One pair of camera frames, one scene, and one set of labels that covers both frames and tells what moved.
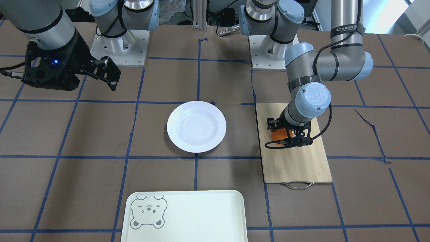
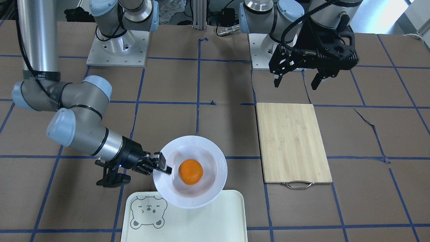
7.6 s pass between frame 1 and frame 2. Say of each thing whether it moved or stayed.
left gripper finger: moved
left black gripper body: moved
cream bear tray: stayed
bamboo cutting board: stayed
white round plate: moved
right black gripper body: moved
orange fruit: moved
